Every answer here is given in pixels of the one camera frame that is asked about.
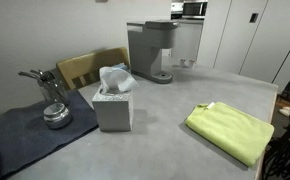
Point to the yellow-green microfiber towel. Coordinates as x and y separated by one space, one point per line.
237 133

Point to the white tissue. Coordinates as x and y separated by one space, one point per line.
116 79

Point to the grey tissue box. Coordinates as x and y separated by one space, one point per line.
114 112

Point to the coffee pod far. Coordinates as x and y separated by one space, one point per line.
182 62

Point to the coffee pod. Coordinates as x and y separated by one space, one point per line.
191 63
182 62

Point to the grey pod coffee maker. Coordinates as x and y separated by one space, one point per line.
146 40

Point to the coffee pod near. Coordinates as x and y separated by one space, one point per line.
191 63

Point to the wooden chair back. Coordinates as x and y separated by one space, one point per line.
83 70

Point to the round silver metal tin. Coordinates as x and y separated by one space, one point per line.
57 116

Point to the microwave oven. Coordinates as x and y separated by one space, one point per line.
195 9

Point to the dark blue cloth mat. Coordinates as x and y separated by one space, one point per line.
25 138

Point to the black tripod stand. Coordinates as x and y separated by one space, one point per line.
277 157

